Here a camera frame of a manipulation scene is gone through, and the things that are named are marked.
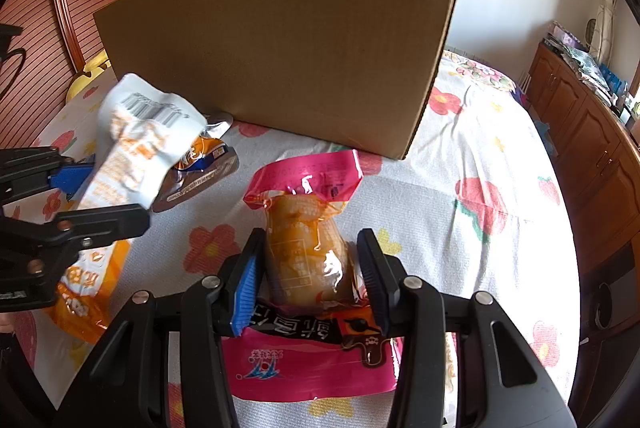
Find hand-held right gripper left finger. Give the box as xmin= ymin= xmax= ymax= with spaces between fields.
xmin=55 ymin=228 xmax=268 ymax=428

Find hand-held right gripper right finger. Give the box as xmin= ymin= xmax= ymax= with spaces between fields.
xmin=356 ymin=228 xmax=576 ymax=428

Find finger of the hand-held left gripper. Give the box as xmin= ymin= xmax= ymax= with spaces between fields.
xmin=0 ymin=147 xmax=96 ymax=207
xmin=0 ymin=203 xmax=151 ymax=275

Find white orange barcode snack packet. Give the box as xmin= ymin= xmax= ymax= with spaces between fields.
xmin=75 ymin=73 xmax=208 ymax=211

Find pink-topped clear snack packet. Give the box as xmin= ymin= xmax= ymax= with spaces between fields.
xmin=243 ymin=149 xmax=363 ymax=314

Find pink snack packet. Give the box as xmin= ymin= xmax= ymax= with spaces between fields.
xmin=222 ymin=301 xmax=405 ymax=404

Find brown foil snack packet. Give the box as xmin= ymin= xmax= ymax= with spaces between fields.
xmin=152 ymin=147 xmax=240 ymax=214

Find orange blue snack packet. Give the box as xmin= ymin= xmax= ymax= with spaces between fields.
xmin=170 ymin=121 xmax=233 ymax=171

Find brown cardboard box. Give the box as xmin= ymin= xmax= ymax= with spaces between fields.
xmin=93 ymin=0 xmax=460 ymax=160

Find strawberry printed white cloth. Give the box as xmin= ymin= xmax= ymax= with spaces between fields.
xmin=10 ymin=53 xmax=581 ymax=428

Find yellow plush toy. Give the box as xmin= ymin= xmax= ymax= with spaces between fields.
xmin=66 ymin=51 xmax=113 ymax=102

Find floral bed sheet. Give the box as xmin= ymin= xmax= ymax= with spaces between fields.
xmin=442 ymin=51 xmax=518 ymax=92

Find black chair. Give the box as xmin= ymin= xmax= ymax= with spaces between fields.
xmin=575 ymin=258 xmax=640 ymax=409

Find low wooden cabinet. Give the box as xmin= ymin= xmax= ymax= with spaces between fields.
xmin=527 ymin=38 xmax=640 ymax=269

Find floral cloth pile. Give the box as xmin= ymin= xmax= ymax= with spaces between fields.
xmin=565 ymin=48 xmax=608 ymax=79

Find pink box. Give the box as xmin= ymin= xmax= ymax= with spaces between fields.
xmin=550 ymin=22 xmax=583 ymax=52

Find blue packs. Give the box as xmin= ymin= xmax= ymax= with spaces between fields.
xmin=597 ymin=63 xmax=628 ymax=94

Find patterned white curtain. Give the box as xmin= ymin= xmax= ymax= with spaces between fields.
xmin=592 ymin=0 xmax=621 ymax=64

